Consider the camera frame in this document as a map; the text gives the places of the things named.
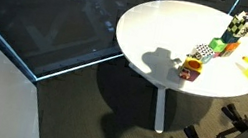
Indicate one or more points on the orange wooden block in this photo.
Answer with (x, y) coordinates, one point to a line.
(232, 46)

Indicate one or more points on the soft cube with letter A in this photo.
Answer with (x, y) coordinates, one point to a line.
(239, 25)

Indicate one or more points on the black bar clamp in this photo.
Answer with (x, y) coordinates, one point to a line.
(239, 118)

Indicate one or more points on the gray slanted pole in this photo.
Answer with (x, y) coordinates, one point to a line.
(233, 4)

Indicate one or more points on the green wooden block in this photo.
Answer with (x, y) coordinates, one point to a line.
(217, 44)

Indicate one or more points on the soft cube with red circle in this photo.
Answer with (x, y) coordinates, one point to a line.
(191, 68)

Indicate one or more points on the red wooden block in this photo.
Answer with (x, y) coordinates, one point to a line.
(217, 54)

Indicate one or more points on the blue wooden block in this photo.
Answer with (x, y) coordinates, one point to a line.
(229, 38)

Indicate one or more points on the soft cube with triangle pattern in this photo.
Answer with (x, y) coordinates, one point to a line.
(202, 53)

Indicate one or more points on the metal window frame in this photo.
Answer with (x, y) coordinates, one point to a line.
(63, 69)

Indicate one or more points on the white table leg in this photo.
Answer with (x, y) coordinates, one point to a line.
(160, 109)

